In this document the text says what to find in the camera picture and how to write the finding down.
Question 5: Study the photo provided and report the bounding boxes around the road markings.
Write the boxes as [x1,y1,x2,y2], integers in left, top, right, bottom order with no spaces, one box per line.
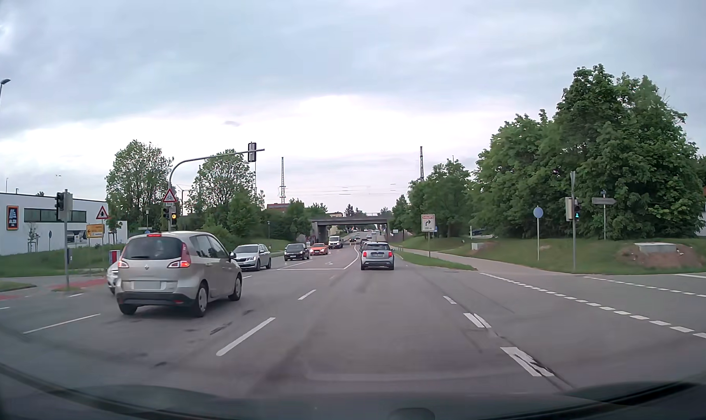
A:
[0,244,706,378]

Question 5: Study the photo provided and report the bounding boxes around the round blue sign on post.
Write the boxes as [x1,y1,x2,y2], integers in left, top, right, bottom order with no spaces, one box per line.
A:
[533,206,544,261]

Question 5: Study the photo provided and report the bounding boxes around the grass verge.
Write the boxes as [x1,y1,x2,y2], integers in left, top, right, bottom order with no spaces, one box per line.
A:
[0,237,290,295]

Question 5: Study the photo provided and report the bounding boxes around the large green trees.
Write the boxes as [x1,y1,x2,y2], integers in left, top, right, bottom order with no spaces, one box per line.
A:
[390,63,706,240]

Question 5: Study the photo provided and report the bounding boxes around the red paved cycle path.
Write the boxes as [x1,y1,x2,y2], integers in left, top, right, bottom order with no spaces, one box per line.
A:
[0,278,109,304]

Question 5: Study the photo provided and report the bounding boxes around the grey asphalt road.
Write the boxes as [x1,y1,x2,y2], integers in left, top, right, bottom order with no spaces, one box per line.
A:
[0,232,706,403]

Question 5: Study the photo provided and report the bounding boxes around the arrow street sign on post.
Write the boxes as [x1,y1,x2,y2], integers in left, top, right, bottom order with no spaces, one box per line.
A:
[591,189,617,241]

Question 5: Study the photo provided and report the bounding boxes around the grass bank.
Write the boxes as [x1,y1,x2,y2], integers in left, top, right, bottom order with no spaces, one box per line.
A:
[397,233,706,276]

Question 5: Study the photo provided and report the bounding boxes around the beige minivan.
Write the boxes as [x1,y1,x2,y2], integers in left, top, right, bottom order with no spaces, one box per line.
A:
[115,231,243,318]

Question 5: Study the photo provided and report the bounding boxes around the grey pavement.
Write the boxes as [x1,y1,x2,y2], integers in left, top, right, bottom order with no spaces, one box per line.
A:
[391,246,558,276]

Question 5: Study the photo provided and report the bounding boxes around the silver estate car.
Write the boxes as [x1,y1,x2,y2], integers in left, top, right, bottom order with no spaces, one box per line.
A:
[232,244,272,272]

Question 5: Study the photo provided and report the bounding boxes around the white flat-roofed building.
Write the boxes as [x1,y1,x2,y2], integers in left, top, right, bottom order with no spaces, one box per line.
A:
[0,191,129,258]

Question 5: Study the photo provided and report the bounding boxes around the grey small car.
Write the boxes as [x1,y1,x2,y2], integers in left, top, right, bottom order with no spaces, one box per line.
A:
[360,241,396,271]

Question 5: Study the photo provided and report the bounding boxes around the white turn arrow sign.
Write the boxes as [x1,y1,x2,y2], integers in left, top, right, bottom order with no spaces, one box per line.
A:
[420,213,437,258]

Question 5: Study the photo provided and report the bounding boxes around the concrete road bridge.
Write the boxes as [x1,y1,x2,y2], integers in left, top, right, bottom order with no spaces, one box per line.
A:
[310,213,391,243]

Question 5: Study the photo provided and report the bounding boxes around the traffic light with triangular sign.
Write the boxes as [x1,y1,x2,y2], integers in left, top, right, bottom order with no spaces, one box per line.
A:
[54,188,110,290]

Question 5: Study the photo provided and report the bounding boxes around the grass strip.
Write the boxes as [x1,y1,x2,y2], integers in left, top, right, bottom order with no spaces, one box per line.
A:
[393,250,477,272]

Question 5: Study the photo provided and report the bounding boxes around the traffic light on grey post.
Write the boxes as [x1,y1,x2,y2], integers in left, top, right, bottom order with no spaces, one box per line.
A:
[564,170,582,271]

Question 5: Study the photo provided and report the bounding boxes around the concrete block on earth mound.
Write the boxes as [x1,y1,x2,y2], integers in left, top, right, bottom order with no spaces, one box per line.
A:
[615,242,706,270]

